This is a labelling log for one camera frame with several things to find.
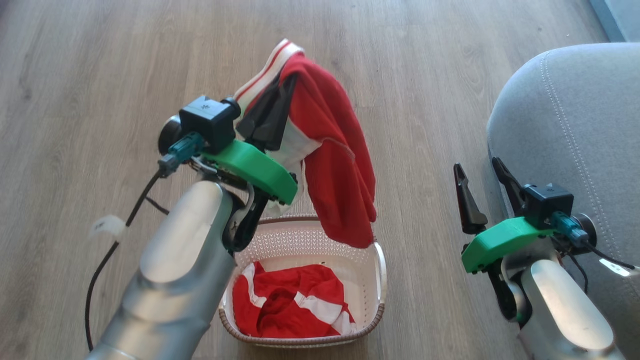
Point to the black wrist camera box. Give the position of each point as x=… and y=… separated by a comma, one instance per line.
x=207, y=120
x=547, y=202

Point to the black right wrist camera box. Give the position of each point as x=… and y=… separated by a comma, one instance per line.
x=547, y=202

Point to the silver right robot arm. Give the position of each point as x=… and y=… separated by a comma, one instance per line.
x=565, y=315

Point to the red garment with ribbed band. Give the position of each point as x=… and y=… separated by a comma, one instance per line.
x=335, y=165

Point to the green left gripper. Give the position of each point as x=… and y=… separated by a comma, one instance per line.
x=260, y=170

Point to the black round left gripper motor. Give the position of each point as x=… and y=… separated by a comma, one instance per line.
x=169, y=135

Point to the cream perforated laundry basket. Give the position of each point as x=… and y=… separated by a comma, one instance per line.
x=362, y=280

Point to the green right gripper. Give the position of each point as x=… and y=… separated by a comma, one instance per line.
x=500, y=242

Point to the black round right gripper motor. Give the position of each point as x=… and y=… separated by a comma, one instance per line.
x=587, y=227

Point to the red garment with white stripes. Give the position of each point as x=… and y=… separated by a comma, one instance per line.
x=290, y=300

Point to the grey fabric sofa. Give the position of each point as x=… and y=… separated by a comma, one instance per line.
x=575, y=130

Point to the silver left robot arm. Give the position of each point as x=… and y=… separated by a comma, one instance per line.
x=175, y=280

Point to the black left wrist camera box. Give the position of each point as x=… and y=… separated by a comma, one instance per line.
x=207, y=120

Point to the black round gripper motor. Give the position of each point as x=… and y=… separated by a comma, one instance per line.
x=587, y=227
x=169, y=135

